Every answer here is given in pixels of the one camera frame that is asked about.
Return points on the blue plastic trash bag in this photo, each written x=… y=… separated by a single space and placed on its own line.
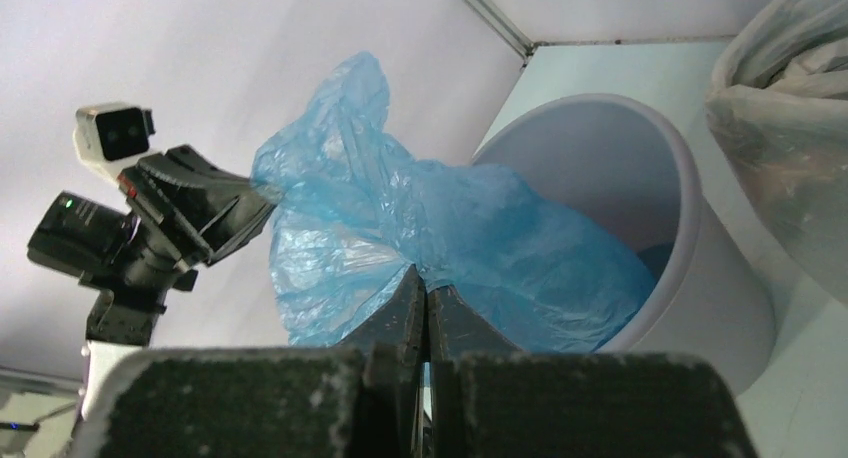
x=354 y=210

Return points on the left aluminium frame post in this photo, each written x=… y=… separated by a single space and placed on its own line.
x=497 y=20

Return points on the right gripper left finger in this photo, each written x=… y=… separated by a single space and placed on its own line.
x=359 y=398

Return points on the clear full trash bag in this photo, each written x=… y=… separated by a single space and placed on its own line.
x=777 y=107

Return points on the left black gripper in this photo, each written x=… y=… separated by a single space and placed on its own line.
x=200 y=212

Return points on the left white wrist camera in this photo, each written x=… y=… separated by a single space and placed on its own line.
x=110 y=137

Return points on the grey plastic trash bin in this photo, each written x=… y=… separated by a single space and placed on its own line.
x=625 y=166

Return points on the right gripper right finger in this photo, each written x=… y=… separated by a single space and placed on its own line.
x=491 y=399

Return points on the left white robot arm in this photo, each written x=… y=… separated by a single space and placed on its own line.
x=115 y=254

